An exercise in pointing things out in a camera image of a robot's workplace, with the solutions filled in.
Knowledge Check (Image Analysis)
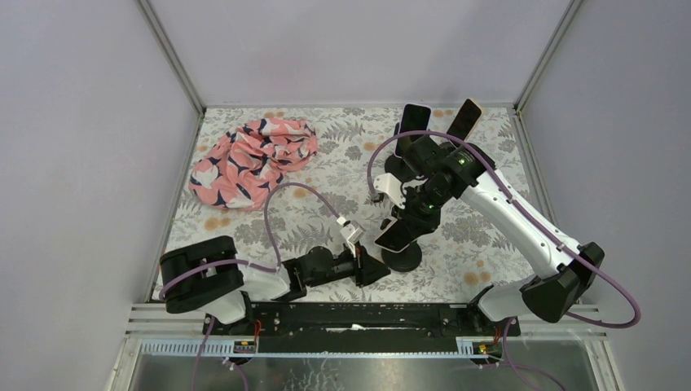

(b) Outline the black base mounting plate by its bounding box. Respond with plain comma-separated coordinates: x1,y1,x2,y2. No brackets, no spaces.
202,301,521,354

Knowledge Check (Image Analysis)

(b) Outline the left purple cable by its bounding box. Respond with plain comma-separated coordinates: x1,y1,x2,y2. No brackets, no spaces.
157,182,346,391

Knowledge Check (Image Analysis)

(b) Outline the phone with beige case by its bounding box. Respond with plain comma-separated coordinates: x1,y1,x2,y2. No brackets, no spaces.
447,99,484,140

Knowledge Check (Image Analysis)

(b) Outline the aluminium frame rail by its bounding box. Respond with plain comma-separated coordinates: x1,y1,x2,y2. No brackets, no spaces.
126,301,609,358

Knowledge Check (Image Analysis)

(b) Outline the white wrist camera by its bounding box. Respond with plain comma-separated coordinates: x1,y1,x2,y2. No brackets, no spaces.
337,216,364,257
372,173,406,209

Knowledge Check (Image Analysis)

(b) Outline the phone with purple case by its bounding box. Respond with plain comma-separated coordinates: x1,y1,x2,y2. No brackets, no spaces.
394,103,432,158

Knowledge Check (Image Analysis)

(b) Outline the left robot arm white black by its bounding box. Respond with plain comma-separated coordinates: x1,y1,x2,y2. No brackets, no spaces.
159,235,390,335

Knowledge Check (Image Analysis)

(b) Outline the phone with cream case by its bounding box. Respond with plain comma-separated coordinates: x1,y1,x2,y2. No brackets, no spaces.
374,219,416,253

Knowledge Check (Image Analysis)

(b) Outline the black phone stand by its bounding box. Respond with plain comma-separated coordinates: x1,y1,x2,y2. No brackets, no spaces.
385,135,417,182
382,240,422,273

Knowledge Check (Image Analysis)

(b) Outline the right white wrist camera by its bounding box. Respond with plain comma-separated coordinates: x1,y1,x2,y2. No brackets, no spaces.
372,173,406,209

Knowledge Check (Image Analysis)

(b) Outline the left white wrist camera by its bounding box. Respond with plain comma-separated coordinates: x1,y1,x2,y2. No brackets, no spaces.
337,216,364,257

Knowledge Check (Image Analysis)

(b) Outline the floral patterned table mat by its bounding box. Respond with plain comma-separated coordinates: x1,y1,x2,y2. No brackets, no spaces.
165,107,531,302

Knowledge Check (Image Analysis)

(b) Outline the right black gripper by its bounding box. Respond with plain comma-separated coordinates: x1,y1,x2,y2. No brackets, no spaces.
391,180,452,239

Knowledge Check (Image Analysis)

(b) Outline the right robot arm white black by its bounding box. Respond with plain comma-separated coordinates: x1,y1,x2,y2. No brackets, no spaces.
401,135,605,336

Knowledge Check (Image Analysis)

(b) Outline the pink floral crumpled cloth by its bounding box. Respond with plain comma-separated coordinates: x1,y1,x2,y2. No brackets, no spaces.
188,118,318,211

